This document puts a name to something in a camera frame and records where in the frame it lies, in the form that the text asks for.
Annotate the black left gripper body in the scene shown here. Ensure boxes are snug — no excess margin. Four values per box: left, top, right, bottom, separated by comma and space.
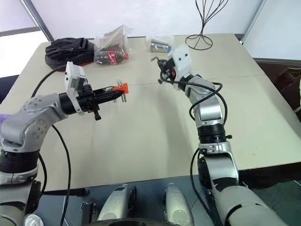
76, 83, 103, 121

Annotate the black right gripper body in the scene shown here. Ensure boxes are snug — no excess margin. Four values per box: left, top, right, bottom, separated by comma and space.
164, 58, 177, 79

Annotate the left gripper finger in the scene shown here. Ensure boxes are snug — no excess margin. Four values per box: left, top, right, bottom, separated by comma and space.
93, 87, 123, 96
94, 93, 125, 105

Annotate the orange hex key holder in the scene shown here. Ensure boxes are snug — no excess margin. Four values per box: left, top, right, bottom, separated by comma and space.
114, 82, 130, 94

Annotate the small silver hex key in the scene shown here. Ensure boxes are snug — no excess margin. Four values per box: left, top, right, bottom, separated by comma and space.
112, 81, 120, 103

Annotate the large silver hex key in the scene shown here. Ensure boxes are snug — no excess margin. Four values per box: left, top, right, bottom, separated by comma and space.
119, 81, 128, 103

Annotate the silver metal can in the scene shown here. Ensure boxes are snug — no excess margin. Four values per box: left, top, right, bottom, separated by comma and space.
150, 40, 172, 53

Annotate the clear bag with metal can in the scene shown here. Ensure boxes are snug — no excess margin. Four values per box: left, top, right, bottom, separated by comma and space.
146, 34, 175, 54

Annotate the red black packaged tool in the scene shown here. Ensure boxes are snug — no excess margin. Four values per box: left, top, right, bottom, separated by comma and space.
94, 50, 130, 65

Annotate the black work gloves bundle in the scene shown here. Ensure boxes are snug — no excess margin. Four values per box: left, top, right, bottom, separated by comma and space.
44, 37, 96, 69

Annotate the clear bag with brown contents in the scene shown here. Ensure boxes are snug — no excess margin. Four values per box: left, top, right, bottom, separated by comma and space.
94, 24, 134, 65

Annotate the silver rounded shell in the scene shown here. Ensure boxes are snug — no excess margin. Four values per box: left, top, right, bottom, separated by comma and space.
164, 183, 196, 226
97, 184, 138, 222

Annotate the white round cap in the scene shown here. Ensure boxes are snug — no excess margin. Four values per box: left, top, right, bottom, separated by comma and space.
24, 213, 44, 226

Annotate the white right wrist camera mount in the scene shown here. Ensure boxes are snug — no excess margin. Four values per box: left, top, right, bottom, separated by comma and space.
171, 44, 195, 81

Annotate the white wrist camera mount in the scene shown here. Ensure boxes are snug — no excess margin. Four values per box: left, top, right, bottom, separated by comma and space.
63, 61, 90, 116
171, 44, 195, 81

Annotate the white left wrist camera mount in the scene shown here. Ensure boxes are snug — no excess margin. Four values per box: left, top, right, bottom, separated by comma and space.
63, 61, 90, 116

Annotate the black wire stand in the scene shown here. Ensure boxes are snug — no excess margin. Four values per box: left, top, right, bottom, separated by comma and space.
185, 0, 214, 50

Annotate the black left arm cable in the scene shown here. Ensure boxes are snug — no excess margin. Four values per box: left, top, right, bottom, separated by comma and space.
31, 63, 72, 226

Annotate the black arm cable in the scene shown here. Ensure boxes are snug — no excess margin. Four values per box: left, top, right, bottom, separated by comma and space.
31, 63, 72, 226
189, 81, 230, 226

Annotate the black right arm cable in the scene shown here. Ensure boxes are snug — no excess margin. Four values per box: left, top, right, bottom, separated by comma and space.
189, 81, 230, 226

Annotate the dark diagonal frame post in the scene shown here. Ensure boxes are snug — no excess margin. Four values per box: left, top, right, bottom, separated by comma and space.
19, 0, 55, 42

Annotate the white frame post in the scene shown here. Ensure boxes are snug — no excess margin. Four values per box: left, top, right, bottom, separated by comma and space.
240, 0, 269, 44

